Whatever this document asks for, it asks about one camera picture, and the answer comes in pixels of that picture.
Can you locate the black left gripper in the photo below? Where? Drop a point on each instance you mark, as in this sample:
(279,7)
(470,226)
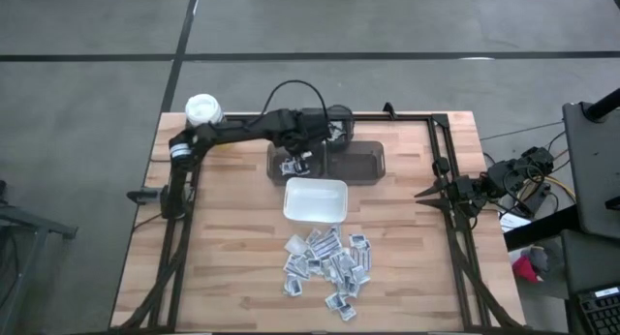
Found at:
(317,124)

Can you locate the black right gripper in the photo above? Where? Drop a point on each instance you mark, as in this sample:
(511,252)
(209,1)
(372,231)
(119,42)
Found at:
(462,192)

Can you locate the blue and white packet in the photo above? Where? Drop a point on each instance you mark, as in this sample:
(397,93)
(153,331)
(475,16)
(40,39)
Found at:
(302,166)
(289,167)

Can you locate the white plastic bin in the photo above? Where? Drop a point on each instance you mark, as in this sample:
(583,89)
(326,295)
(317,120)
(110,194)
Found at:
(315,199)

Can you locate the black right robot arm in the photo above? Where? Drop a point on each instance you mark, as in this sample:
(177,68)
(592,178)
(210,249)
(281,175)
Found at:
(504,175)

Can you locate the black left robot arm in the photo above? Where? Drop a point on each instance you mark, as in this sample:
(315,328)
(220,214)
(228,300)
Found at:
(232,131)

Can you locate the small smoky translucent bin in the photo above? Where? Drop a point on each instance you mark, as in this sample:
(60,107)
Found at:
(346,143)

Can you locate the small black clamp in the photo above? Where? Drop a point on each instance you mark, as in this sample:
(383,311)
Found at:
(389,110)

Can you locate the white paper sheet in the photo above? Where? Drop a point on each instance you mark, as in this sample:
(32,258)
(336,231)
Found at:
(513,221)

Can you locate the blue striped white packet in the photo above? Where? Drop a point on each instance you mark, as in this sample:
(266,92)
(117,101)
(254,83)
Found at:
(363,258)
(296,266)

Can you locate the black power box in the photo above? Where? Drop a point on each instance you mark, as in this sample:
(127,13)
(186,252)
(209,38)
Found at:
(537,204)

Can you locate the yellow Lysol wipes canister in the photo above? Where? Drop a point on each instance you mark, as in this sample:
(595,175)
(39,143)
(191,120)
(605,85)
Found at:
(203,107)

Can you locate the red and grey cloth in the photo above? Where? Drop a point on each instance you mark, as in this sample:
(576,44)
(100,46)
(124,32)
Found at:
(525,269)

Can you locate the plain white packet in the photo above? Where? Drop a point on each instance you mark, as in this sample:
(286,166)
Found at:
(295,244)

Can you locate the black pole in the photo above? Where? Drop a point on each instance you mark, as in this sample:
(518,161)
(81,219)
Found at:
(603,106)

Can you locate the black keyboard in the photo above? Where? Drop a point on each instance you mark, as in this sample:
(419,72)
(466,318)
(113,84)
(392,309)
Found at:
(600,315)

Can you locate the grey metal stand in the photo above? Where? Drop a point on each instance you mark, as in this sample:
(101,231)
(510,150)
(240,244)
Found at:
(29,223)

